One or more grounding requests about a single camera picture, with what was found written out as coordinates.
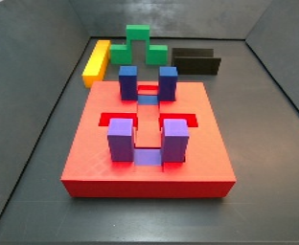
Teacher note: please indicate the green stepped arch block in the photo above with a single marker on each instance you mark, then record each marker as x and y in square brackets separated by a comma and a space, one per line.
[121, 53]

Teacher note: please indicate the dark blue U block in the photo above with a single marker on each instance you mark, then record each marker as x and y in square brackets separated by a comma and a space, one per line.
[147, 94]

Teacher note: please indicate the purple U block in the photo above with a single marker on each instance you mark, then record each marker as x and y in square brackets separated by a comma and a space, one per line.
[171, 152]

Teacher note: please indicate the black angle bracket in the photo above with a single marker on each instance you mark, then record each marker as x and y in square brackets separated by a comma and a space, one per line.
[194, 61]

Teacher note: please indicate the yellow long block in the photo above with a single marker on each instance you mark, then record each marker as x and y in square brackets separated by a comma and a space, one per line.
[96, 64]

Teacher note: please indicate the red slotted board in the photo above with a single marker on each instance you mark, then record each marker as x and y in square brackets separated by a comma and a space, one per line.
[92, 175]

